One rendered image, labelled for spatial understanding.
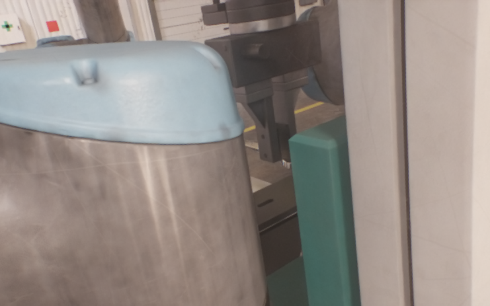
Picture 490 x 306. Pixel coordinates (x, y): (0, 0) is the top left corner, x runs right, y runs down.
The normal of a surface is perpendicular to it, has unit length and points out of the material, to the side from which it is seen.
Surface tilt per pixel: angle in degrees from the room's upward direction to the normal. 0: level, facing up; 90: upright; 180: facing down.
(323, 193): 90
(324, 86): 118
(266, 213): 0
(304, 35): 90
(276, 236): 90
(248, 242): 90
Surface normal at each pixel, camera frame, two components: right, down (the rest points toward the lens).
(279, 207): -0.15, -0.93
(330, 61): -0.70, 0.26
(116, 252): 0.24, 0.29
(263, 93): 0.60, 0.18
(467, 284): -0.50, 0.36
